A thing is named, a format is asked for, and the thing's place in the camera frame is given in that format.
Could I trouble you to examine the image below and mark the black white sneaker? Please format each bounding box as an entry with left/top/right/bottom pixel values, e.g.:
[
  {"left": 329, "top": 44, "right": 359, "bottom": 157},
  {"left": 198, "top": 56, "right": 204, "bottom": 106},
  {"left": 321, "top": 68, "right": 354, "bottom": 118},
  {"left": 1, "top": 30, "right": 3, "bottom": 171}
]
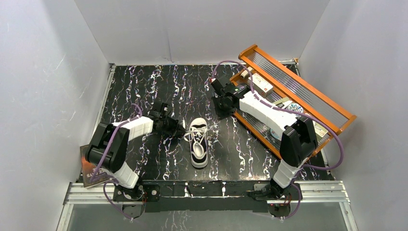
[{"left": 185, "top": 118, "right": 208, "bottom": 168}]

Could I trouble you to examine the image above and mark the black base frame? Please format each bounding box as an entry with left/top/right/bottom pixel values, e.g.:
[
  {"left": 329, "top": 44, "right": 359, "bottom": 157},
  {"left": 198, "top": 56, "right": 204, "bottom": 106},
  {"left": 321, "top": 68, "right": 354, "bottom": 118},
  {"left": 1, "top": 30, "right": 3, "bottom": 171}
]
[{"left": 113, "top": 180, "right": 303, "bottom": 218}]

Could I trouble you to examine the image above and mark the white red box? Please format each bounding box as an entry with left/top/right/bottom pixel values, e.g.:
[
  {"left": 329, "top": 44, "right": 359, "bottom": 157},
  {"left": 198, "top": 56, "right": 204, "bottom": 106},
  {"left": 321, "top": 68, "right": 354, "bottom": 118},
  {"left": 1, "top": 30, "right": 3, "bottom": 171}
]
[{"left": 252, "top": 73, "right": 273, "bottom": 98}]

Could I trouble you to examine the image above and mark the brown book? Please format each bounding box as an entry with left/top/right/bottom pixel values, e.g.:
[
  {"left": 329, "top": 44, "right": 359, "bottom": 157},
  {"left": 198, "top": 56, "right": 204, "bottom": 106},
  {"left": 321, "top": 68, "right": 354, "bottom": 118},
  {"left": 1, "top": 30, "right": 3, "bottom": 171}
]
[{"left": 80, "top": 145, "right": 111, "bottom": 189}]

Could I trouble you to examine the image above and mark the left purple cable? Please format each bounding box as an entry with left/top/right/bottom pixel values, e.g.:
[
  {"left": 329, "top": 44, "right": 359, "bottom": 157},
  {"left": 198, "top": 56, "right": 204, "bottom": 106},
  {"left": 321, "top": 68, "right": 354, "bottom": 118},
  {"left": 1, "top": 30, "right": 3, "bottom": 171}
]
[{"left": 89, "top": 103, "right": 144, "bottom": 220}]

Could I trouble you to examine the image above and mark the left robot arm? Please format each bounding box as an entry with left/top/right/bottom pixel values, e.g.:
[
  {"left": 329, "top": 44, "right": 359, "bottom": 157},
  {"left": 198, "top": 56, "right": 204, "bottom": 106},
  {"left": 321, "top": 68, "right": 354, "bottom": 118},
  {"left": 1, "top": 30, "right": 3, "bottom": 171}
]
[{"left": 85, "top": 102, "right": 186, "bottom": 200}]

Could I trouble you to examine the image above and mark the olive white stapler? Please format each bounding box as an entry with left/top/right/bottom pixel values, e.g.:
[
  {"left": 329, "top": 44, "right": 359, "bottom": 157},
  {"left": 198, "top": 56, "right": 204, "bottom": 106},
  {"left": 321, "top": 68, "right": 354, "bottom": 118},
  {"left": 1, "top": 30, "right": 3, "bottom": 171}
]
[{"left": 274, "top": 97, "right": 293, "bottom": 109}]

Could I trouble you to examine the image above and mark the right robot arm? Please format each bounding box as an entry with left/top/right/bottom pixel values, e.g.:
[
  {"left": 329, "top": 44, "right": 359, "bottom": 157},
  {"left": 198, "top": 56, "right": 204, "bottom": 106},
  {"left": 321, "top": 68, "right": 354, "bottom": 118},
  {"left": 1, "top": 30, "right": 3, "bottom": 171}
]
[{"left": 211, "top": 78, "right": 318, "bottom": 199}]

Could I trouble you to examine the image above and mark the light blue oval packet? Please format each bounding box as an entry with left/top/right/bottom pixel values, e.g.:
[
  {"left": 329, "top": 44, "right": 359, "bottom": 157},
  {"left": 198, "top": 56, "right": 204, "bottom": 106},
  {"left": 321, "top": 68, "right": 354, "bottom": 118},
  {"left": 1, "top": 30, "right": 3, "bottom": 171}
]
[{"left": 270, "top": 129, "right": 281, "bottom": 140}]

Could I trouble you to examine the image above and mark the orange wooden tiered shelf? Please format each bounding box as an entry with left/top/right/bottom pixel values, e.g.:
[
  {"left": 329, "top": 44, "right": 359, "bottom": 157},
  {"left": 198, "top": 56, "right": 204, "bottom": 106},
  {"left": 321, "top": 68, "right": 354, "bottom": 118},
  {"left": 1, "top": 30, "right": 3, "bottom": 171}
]
[{"left": 233, "top": 44, "right": 357, "bottom": 159}]

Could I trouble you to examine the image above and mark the round blue white tin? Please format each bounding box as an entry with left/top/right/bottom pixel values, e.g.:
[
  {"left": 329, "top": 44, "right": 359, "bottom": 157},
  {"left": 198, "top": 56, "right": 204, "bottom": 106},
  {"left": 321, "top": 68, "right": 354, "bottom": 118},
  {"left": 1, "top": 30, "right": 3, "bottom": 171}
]
[{"left": 286, "top": 102, "right": 304, "bottom": 113}]

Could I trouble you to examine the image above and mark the green white box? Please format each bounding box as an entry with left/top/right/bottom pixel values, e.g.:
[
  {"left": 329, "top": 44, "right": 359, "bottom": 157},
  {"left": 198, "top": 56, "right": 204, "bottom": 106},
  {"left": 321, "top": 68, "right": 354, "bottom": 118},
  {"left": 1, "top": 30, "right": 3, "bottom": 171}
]
[{"left": 313, "top": 121, "right": 328, "bottom": 139}]

